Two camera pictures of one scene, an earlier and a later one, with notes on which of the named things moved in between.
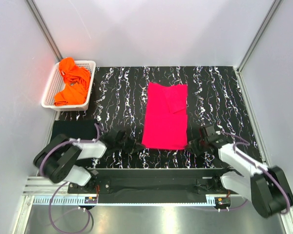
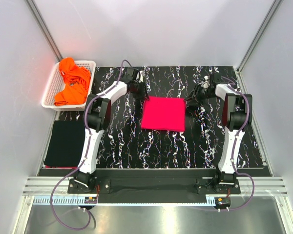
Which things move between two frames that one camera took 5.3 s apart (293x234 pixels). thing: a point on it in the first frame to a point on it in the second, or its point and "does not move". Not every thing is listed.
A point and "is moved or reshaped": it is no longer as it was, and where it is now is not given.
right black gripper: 192,145 to 196,93
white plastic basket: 55,85 does not move
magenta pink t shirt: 166,126 is moved or reshaped
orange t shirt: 80,76 does not move
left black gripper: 132,144 to 142,94
